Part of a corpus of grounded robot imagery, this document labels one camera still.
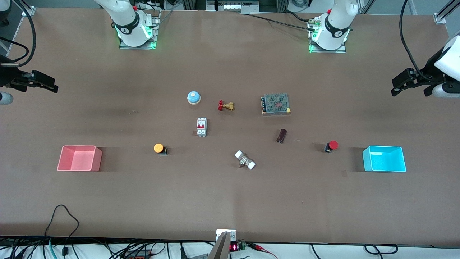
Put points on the pink plastic box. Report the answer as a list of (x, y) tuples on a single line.
[(81, 162)]

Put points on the white lit control box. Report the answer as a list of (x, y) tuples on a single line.
[(233, 6)]

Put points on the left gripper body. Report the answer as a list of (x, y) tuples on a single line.
[(428, 72)]

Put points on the grey camera support pole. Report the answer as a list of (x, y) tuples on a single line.
[(219, 251)]

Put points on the cyan plastic box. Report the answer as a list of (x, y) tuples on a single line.
[(386, 162)]

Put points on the white red circuit breaker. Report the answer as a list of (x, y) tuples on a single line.
[(201, 126)]

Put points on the dark red capacitor cylinder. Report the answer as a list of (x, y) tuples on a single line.
[(282, 136)]

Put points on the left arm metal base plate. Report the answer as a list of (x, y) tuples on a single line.
[(329, 51)]

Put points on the silver camera mount bracket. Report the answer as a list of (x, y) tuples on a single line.
[(231, 233)]

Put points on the blue desk bell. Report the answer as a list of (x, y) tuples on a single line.
[(193, 98)]

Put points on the metal fitting white ends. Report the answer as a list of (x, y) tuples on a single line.
[(245, 160)]

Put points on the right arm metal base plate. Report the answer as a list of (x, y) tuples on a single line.
[(155, 28)]

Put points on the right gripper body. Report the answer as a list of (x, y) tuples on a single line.
[(8, 77)]

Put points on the aluminium frame profile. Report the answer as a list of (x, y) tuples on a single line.
[(28, 11), (440, 18)]

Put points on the metal mesh power supply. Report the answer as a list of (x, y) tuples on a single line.
[(276, 104)]

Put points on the yellow push button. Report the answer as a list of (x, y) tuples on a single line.
[(159, 148)]

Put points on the red LED display module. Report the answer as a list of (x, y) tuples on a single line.
[(234, 247)]

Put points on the black power strip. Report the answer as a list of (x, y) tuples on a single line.
[(138, 254)]

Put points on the red push button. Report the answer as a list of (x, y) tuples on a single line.
[(333, 144)]

